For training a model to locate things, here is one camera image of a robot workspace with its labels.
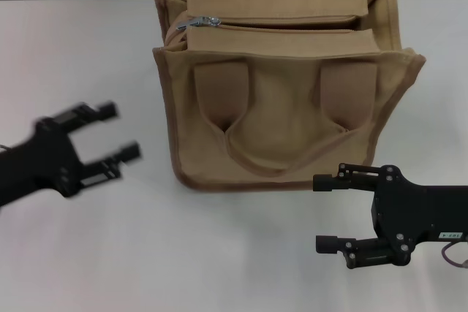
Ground silver metal zipper pull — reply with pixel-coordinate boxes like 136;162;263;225
175;15;222;31

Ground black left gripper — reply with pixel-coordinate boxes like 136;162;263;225
0;100;143;208

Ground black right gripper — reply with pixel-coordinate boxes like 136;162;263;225
312;162;468;270

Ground thin brown right gripper cable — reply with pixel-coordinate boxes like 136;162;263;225
440;241;468;268

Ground khaki canvas food bag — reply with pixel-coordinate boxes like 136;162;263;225
152;0;427;193

